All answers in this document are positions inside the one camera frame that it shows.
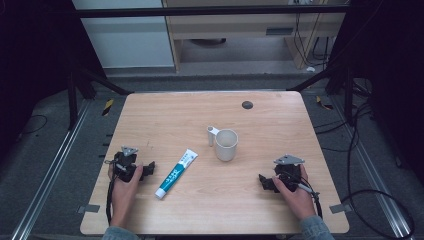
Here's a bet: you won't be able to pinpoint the thin black floor cable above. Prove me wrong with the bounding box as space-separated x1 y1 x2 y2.
19 113 49 136

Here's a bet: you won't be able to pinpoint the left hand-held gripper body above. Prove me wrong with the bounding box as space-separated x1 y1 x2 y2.
113 145 144 183

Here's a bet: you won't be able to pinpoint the hand-held gripper cable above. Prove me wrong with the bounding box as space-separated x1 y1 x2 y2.
290 171 324 220
103 159 118 226

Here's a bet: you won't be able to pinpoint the white cabinet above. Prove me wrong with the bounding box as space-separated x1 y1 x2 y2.
71 0 175 70

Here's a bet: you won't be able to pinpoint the right hand-held gripper cable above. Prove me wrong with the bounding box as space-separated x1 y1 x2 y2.
290 171 324 220

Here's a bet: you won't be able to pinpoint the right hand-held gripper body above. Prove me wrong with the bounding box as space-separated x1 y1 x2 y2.
273 153 306 193

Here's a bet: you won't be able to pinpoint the aluminium floor rail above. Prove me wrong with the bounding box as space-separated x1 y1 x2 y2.
329 95 414 240
10 99 92 240

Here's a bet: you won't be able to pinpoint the person's right hand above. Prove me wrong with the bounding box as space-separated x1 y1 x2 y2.
272 164 317 221

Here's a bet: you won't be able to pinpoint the person's left hand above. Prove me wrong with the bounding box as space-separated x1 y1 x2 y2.
107 163 145 230

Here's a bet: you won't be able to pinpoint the white and teal toothpaste tube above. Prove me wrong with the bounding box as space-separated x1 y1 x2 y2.
154 148 199 200

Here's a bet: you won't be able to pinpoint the black metal stand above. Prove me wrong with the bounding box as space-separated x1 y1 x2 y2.
65 62 134 132
286 61 356 127

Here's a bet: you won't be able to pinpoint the yellow and black tape strip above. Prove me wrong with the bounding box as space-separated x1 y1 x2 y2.
315 95 334 111
101 98 115 117

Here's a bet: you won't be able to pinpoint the white cup with handle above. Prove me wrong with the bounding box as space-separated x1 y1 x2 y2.
206 125 240 163

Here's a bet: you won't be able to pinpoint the grey metal table bracket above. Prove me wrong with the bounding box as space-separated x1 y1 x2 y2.
328 202 354 215
76 203 101 215

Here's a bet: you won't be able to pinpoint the black cables under desk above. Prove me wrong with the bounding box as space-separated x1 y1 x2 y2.
292 12 332 68

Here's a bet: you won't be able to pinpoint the light wooden desk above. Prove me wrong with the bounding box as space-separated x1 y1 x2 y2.
161 0 350 73

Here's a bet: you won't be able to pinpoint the left hand-held gripper cable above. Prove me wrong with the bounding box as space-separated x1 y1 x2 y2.
103 159 118 226

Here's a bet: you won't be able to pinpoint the black looped floor cable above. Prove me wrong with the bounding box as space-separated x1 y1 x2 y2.
313 99 416 240

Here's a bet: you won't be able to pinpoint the black horizontal frame bar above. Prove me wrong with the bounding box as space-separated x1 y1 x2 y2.
74 4 350 19

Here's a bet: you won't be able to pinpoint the black curtain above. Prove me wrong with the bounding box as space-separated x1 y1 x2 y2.
0 0 108 161
327 0 424 186

